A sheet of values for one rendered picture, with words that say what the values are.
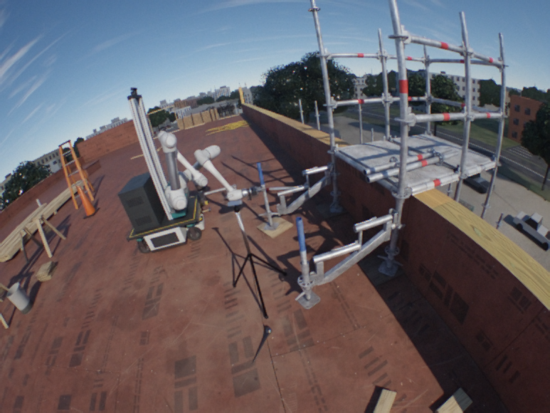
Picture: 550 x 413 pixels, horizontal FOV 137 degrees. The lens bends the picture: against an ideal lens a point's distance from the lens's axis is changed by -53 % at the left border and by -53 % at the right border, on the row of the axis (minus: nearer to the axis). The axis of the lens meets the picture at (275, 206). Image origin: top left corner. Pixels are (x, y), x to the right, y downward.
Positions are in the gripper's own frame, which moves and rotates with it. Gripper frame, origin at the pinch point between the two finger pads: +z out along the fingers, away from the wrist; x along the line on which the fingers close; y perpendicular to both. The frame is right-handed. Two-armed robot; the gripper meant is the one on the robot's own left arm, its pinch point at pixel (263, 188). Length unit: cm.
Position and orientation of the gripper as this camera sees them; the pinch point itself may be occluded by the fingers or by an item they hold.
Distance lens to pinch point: 237.4
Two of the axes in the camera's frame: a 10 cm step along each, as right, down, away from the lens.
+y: -1.6, -8.6, -4.9
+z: 9.6, -2.4, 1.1
